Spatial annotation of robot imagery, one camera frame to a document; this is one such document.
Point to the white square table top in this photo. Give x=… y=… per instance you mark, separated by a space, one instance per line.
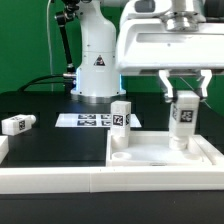
x=151 y=148

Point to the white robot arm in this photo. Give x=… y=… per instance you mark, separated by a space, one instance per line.
x=97 y=78

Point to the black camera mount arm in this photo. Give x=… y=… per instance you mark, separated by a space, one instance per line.
x=62 y=18

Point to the white U-shaped obstacle fence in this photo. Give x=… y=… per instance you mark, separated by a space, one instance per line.
x=110 y=179

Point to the white marker base plate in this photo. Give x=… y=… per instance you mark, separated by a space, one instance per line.
x=90 y=120

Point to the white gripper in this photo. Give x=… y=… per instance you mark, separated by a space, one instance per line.
x=144 y=46

